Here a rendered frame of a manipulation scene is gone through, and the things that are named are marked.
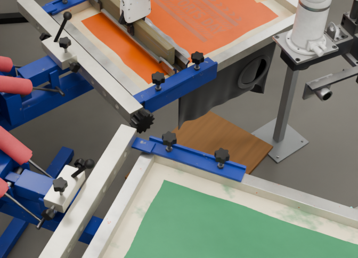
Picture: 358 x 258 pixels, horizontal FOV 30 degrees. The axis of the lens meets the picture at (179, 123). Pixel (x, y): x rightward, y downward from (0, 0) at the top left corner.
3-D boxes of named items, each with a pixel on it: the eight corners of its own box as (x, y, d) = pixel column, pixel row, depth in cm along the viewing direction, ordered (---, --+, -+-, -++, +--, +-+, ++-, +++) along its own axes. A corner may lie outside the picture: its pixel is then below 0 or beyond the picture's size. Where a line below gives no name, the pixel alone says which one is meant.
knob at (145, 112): (143, 115, 204) (143, 99, 199) (154, 127, 201) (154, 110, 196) (124, 126, 201) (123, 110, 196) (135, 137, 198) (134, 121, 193)
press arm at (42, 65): (64, 58, 219) (63, 47, 215) (74, 69, 216) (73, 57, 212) (18, 80, 211) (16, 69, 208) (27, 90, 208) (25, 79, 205)
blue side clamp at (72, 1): (114, -10, 254) (113, -25, 249) (121, -3, 251) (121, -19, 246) (46, 19, 241) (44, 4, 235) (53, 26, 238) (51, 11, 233)
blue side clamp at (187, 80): (206, 69, 225) (208, 54, 220) (216, 78, 223) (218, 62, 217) (136, 107, 212) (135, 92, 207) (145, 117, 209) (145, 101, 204)
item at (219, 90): (253, 80, 273) (263, 10, 247) (267, 91, 269) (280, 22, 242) (165, 129, 253) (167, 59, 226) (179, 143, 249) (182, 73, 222)
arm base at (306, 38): (339, 54, 203) (350, 14, 192) (305, 65, 199) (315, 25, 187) (310, 24, 212) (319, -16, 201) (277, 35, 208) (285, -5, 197)
